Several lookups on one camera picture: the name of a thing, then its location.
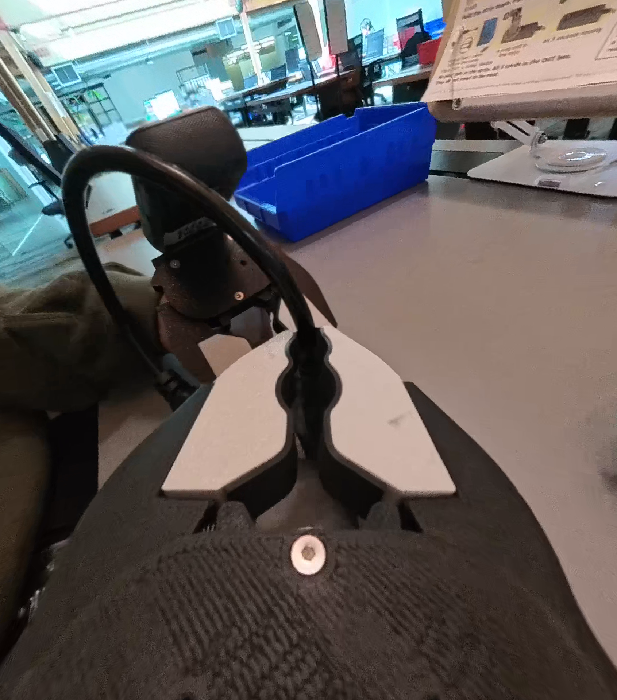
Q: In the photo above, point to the printed instruction sheet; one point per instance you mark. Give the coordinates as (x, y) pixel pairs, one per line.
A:
(532, 54)

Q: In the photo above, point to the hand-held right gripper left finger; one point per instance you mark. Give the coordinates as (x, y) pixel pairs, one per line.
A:
(226, 426)

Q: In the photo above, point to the blue storage bin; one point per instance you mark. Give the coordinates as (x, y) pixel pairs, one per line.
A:
(341, 164)

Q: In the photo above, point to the red storage bin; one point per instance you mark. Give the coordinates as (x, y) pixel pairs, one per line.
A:
(428, 52)

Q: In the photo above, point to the black office chair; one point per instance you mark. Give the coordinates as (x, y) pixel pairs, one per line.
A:
(55, 158)

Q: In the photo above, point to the background office desk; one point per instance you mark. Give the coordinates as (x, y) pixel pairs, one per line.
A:
(297, 87)

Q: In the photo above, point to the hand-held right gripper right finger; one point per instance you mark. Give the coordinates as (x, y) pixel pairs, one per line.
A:
(390, 437)

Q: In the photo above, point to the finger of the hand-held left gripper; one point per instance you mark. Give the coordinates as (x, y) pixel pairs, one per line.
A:
(226, 353)
(318, 311)

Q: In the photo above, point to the white sign panel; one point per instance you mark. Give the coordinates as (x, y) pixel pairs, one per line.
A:
(335, 24)
(308, 27)

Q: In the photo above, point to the white desk stand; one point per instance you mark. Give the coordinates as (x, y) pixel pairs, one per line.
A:
(587, 169)

